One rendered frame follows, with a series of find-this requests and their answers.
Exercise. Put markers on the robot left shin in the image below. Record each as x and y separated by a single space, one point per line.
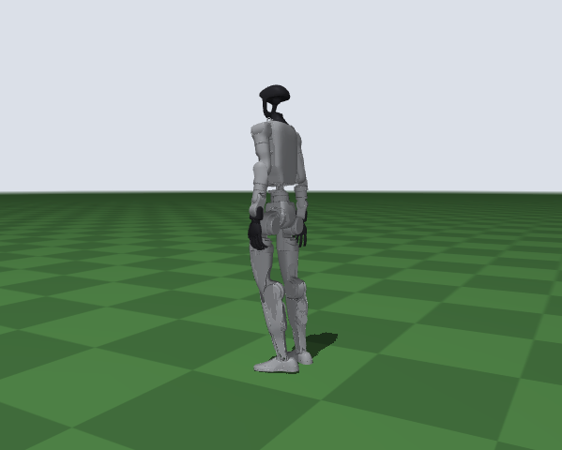
275 316

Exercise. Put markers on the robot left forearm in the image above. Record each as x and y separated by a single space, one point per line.
260 186

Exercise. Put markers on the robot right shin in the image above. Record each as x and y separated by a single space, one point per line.
297 310

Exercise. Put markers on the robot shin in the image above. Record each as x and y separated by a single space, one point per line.
275 316
297 310

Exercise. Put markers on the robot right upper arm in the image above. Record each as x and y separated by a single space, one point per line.
300 175

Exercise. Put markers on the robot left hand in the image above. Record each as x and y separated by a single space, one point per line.
255 230

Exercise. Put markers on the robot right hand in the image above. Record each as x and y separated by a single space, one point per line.
303 233

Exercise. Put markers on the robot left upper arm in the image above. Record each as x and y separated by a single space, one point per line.
260 134

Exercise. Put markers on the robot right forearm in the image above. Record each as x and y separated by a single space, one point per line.
301 196

